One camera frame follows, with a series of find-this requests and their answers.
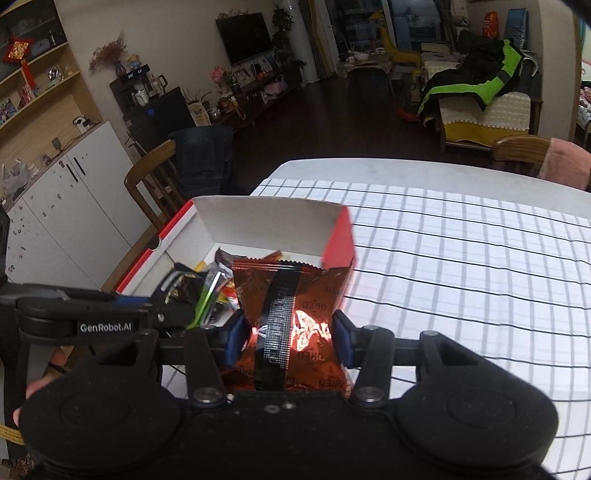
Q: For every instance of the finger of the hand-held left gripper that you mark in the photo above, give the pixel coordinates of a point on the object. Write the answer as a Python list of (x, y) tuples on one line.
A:
[(175, 316), (161, 290)]

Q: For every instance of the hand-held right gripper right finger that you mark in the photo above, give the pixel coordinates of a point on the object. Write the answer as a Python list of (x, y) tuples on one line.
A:
[(344, 339)]

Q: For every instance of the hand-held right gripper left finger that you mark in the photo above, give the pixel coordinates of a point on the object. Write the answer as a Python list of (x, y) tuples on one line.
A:
[(236, 339)]

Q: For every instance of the green snack packet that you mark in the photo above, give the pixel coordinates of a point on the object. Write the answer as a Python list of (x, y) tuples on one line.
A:
[(206, 302)]

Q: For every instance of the black candy packet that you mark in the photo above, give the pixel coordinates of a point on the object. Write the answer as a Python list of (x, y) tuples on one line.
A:
[(196, 288)]

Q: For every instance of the yellow snack packet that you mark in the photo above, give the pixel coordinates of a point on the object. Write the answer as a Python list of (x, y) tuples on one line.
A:
[(201, 266)]

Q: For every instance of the brown-orange foil snack packet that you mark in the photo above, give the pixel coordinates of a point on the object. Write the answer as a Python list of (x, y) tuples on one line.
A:
[(314, 295)]

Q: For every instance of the brown triangular snack packet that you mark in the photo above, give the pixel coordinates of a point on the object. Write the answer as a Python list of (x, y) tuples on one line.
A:
[(224, 257)]

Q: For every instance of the red cardboard box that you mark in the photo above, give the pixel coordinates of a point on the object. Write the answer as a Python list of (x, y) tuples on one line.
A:
[(258, 221)]

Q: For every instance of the person's left hand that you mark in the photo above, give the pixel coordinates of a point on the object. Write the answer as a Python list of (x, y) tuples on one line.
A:
[(57, 362)]

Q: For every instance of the red foil snack packet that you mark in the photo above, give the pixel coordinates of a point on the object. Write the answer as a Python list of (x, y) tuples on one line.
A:
[(272, 255)]

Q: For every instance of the wooden chair with black seat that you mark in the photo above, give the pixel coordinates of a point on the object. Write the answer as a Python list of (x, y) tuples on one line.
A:
[(147, 184)]

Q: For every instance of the white cabinet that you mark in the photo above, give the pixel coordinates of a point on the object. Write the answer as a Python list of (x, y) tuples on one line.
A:
[(69, 207)]

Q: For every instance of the checkered white tablecloth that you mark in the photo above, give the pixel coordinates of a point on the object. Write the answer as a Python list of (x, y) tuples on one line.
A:
[(461, 277)]

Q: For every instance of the black drinks cabinet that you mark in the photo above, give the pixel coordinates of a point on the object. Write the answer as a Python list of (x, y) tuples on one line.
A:
[(157, 120)]

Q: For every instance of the dark television stand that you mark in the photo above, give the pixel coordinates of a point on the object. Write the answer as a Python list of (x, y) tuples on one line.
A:
[(258, 101)]

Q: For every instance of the pink flowers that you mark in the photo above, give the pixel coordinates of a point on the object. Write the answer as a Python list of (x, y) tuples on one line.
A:
[(219, 74)]

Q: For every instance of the red floor toy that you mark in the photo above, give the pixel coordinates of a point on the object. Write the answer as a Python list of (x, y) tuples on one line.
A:
[(408, 115)]

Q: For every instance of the dried flower vase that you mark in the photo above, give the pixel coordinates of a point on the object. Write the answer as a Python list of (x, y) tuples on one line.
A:
[(108, 55)]

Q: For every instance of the wooden chair with pink towel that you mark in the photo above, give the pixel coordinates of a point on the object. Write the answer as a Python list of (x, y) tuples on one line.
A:
[(517, 154)]

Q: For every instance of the sofa with cream cover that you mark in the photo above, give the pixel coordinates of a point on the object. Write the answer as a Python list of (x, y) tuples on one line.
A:
[(485, 120)]

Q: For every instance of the red knot ornament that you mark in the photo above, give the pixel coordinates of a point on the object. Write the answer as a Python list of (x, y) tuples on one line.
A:
[(18, 53)]

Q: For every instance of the flat screen television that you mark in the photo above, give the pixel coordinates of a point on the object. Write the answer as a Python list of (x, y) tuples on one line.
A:
[(244, 37)]

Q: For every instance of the low coffee table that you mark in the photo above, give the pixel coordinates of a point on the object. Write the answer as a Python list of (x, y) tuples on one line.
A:
[(367, 67)]

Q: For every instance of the pink towel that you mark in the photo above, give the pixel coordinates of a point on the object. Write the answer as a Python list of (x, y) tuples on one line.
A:
[(568, 164)]

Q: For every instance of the tall white air conditioner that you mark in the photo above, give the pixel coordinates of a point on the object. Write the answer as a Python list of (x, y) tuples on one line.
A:
[(300, 41)]

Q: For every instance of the green house plant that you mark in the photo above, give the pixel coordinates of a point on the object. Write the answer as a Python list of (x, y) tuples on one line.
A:
[(284, 32)]

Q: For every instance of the yellow giraffe toy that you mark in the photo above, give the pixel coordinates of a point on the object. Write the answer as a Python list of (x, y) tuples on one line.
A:
[(397, 50)]

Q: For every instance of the black and green jacket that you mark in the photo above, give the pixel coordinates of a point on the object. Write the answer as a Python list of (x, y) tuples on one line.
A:
[(480, 74)]

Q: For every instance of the red bag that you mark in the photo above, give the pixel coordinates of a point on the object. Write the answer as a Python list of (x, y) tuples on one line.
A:
[(490, 25)]

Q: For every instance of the blue bag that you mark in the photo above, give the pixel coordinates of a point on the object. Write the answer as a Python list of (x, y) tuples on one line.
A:
[(516, 27)]

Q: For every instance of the wooden wall shelf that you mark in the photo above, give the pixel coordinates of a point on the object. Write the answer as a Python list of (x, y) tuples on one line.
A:
[(46, 101)]

